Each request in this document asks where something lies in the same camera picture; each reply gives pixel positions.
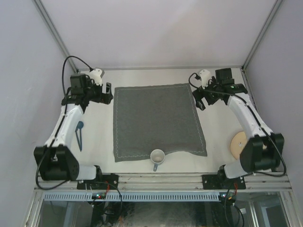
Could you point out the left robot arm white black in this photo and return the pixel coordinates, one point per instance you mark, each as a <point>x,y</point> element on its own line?
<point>55,159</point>

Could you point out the blue plastic fork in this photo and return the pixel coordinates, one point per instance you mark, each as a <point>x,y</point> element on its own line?
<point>78,134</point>

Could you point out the grey cloth placemat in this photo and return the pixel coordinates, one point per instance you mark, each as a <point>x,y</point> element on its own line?
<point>155,117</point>

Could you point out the blue slotted cable duct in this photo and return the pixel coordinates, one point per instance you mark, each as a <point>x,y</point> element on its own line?
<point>132,196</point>

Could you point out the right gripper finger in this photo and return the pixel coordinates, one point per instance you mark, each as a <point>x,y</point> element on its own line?
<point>198,93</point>
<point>200,105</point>

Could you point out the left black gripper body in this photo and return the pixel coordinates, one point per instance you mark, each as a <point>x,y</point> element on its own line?
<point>93,91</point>

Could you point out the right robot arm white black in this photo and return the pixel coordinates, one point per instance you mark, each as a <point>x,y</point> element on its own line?
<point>263,150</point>

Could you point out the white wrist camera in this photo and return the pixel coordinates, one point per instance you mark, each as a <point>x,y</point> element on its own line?
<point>96,74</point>
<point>205,76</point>

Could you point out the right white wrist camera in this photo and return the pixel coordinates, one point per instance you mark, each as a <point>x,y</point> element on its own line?
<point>205,76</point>

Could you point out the aluminium front rail frame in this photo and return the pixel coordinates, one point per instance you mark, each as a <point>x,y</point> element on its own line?
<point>193,182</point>

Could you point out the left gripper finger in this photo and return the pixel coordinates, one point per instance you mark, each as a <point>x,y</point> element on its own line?
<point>105,98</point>
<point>108,88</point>

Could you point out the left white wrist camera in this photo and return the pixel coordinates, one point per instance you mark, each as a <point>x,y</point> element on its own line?
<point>96,74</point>

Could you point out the beige bird pattern plate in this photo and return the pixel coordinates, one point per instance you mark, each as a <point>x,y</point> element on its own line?
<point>237,144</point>

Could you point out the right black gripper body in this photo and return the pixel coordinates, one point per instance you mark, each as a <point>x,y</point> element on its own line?
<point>211,97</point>

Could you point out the blue plastic spoon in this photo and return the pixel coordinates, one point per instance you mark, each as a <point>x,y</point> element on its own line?
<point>80,125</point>

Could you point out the white mug blue handle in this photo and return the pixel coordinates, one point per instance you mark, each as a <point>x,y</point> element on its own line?
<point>157,156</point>

